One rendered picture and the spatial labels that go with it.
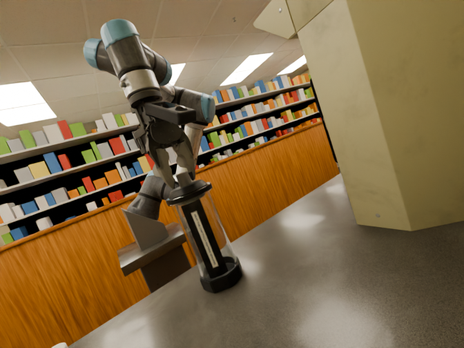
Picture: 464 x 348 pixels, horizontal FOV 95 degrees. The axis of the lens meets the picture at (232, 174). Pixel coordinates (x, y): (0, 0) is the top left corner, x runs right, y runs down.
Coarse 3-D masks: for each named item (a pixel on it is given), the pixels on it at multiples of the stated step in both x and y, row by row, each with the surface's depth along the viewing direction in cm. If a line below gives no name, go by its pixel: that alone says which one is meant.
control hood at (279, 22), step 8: (272, 0) 49; (280, 0) 47; (272, 8) 50; (280, 8) 48; (288, 8) 47; (264, 16) 52; (272, 16) 50; (280, 16) 49; (288, 16) 47; (256, 24) 55; (264, 24) 53; (272, 24) 51; (280, 24) 50; (288, 24) 48; (272, 32) 52; (280, 32) 50; (288, 32) 49; (296, 32) 48
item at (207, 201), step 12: (192, 192) 43; (180, 204) 44; (204, 204) 45; (180, 216) 45; (216, 216) 47; (216, 228) 46; (192, 240) 46; (216, 240) 46; (228, 240) 49; (192, 252) 47; (228, 252) 47; (228, 264) 47; (204, 276) 47
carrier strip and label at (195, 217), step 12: (192, 204) 44; (192, 216) 44; (204, 216) 45; (192, 228) 45; (204, 228) 45; (204, 240) 45; (204, 252) 45; (216, 252) 46; (204, 264) 46; (216, 264) 46; (216, 276) 46
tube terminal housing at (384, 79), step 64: (320, 0) 41; (384, 0) 36; (448, 0) 35; (320, 64) 45; (384, 64) 38; (448, 64) 36; (384, 128) 40; (448, 128) 38; (384, 192) 44; (448, 192) 40
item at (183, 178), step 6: (180, 174) 47; (186, 174) 47; (180, 180) 47; (186, 180) 47; (198, 180) 48; (180, 186) 47; (186, 186) 45; (192, 186) 45; (198, 186) 45; (174, 192) 45; (180, 192) 44; (186, 192) 44; (168, 198) 47
